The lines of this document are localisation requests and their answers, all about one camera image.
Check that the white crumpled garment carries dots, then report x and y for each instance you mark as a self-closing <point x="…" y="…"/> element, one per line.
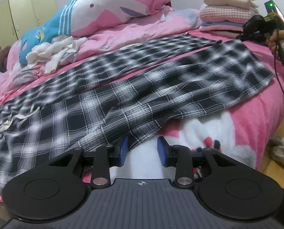
<point x="53" y="50"/>

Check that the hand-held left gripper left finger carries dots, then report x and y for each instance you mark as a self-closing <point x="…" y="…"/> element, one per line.
<point x="123" y="151"/>

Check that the pink floral blanket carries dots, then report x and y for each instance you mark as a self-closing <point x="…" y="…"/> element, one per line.
<point x="251" y="114"/>

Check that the black white plaid pants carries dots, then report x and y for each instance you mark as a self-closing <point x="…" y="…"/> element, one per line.
<point x="132" y="88"/>

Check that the pale pink folded cloth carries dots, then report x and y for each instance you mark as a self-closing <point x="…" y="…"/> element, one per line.
<point x="218" y="31"/>

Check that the pink cartoon quilt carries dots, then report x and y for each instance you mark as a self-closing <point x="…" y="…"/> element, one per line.
<point x="123" y="9"/>

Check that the lavender folded cloth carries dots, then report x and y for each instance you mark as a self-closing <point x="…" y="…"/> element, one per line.
<point x="218" y="23"/>

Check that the beige folded cloth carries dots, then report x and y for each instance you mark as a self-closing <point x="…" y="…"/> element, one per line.
<point x="227" y="1"/>

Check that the pale yellow wardrobe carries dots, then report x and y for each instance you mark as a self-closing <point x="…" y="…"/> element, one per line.
<point x="20" y="12"/>

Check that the brown quilted jacket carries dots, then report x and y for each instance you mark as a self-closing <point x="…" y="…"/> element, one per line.
<point x="1" y="59"/>

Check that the grey rag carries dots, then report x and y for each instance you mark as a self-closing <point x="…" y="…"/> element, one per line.
<point x="281" y="151"/>

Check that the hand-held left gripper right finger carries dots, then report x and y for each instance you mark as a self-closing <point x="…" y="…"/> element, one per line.
<point x="162" y="151"/>

